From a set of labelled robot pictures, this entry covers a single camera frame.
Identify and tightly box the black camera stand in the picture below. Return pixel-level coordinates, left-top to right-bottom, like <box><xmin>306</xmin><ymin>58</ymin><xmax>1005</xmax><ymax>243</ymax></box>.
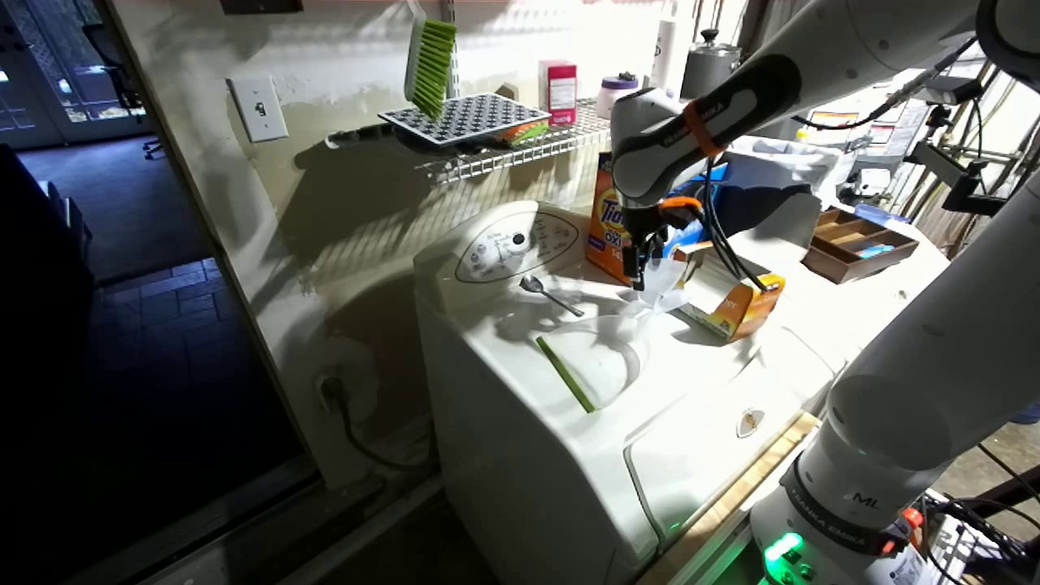
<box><xmin>904</xmin><ymin>75</ymin><xmax>1040</xmax><ymax>223</ymax></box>

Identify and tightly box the brown wooden tray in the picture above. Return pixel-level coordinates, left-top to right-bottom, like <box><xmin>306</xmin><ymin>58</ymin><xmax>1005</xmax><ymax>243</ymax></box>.
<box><xmin>798</xmin><ymin>205</ymin><xmax>922</xmax><ymax>285</ymax></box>

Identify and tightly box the white toy washing machine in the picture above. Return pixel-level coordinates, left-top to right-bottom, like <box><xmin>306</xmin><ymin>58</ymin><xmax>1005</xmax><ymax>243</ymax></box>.
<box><xmin>413</xmin><ymin>199</ymin><xmax>962</xmax><ymax>585</ymax></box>

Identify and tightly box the black wall power cable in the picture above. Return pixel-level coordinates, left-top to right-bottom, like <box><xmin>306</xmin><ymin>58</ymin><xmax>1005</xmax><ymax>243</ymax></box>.
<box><xmin>315</xmin><ymin>367</ymin><xmax>436</xmax><ymax>473</ymax></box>

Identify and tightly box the green strip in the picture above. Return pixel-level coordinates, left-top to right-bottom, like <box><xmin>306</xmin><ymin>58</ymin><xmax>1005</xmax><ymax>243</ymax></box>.
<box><xmin>532</xmin><ymin>336</ymin><xmax>599</xmax><ymax>417</ymax></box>

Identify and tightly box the small orange paper box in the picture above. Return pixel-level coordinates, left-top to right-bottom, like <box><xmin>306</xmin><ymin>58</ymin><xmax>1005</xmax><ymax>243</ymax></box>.
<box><xmin>674</xmin><ymin>250</ymin><xmax>789</xmax><ymax>344</ymax></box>

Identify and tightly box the small colourful packet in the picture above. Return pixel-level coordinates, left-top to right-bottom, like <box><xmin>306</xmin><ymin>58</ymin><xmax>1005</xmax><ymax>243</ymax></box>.
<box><xmin>495</xmin><ymin>116</ymin><xmax>553</xmax><ymax>154</ymax></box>

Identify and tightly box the white wire shelf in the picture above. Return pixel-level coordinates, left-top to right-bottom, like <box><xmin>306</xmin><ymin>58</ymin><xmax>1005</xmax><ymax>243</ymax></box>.
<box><xmin>322</xmin><ymin>100</ymin><xmax>620</xmax><ymax>187</ymax></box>

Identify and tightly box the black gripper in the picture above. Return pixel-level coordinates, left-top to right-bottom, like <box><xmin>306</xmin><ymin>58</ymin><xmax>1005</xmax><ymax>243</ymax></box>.
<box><xmin>620</xmin><ymin>195</ymin><xmax>706</xmax><ymax>290</ymax></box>

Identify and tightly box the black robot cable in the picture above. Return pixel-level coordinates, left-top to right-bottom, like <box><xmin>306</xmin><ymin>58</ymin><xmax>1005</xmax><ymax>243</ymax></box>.
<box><xmin>700</xmin><ymin>160</ymin><xmax>769</xmax><ymax>298</ymax></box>

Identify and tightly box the orange blue detergent box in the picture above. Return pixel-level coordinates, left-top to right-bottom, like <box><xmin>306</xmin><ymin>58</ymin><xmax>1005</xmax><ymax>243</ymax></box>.
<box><xmin>581</xmin><ymin>151</ymin><xmax>722</xmax><ymax>290</ymax></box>

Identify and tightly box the tall white bottle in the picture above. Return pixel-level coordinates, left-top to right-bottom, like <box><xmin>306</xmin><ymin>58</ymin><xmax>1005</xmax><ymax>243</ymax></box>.
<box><xmin>647</xmin><ymin>13</ymin><xmax>682</xmax><ymax>94</ymax></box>

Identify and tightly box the white jar with lid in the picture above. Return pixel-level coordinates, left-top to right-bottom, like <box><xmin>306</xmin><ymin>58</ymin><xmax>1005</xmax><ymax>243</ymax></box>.
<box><xmin>596</xmin><ymin>73</ymin><xmax>642</xmax><ymax>116</ymax></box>

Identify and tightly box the grey dimpled tray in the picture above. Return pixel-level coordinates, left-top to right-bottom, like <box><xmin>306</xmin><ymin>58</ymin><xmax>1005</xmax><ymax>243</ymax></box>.
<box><xmin>376</xmin><ymin>92</ymin><xmax>553</xmax><ymax>151</ymax></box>

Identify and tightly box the metal kettle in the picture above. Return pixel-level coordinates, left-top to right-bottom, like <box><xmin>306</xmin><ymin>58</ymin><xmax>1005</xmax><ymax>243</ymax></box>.
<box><xmin>678</xmin><ymin>25</ymin><xmax>748</xmax><ymax>100</ymax></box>

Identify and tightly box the pink white box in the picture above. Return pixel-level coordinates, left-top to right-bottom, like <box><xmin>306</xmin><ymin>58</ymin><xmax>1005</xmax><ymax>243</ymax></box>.
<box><xmin>542</xmin><ymin>61</ymin><xmax>581</xmax><ymax>129</ymax></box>

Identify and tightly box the green perforated panel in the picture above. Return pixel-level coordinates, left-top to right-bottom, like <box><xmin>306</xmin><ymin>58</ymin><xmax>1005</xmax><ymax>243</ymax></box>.
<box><xmin>404</xmin><ymin>15</ymin><xmax>462</xmax><ymax>121</ymax></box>

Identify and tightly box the metal spoon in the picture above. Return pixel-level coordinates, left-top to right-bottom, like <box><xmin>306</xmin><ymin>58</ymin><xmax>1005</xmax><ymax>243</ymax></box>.
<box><xmin>518</xmin><ymin>273</ymin><xmax>589</xmax><ymax>322</ymax></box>

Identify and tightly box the white wall outlet plate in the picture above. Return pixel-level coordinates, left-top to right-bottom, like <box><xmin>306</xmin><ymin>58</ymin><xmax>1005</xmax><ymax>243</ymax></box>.
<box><xmin>225</xmin><ymin>73</ymin><xmax>291</xmax><ymax>145</ymax></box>

